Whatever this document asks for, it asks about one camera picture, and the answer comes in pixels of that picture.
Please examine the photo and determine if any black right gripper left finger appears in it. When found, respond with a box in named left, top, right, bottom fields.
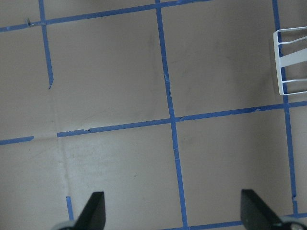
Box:
left=74, top=192, right=106, bottom=230

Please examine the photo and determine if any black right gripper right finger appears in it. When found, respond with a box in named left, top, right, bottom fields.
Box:
left=240, top=189, right=289, bottom=230

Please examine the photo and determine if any white wire cup rack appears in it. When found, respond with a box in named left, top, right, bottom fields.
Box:
left=273, top=26, right=307, bottom=96

